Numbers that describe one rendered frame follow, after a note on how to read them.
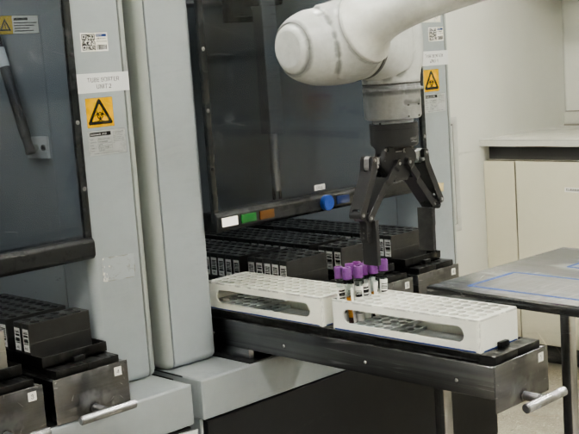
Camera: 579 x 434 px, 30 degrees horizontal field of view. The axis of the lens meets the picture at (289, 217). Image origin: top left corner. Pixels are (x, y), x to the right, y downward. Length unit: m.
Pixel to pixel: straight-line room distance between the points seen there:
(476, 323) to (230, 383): 0.49
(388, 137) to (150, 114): 0.43
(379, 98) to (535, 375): 0.47
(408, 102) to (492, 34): 2.86
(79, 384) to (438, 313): 0.55
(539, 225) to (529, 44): 0.83
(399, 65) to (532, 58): 3.12
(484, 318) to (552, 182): 2.69
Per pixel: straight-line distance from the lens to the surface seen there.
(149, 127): 1.84
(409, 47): 1.64
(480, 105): 4.41
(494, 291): 1.97
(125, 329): 1.83
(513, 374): 1.60
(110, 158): 1.79
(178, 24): 1.89
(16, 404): 1.64
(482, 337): 1.59
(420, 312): 1.64
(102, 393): 1.72
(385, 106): 1.64
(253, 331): 1.89
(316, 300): 1.79
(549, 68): 4.83
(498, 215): 4.42
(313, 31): 1.48
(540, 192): 4.29
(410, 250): 2.31
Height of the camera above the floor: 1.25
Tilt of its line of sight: 8 degrees down
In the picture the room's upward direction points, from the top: 4 degrees counter-clockwise
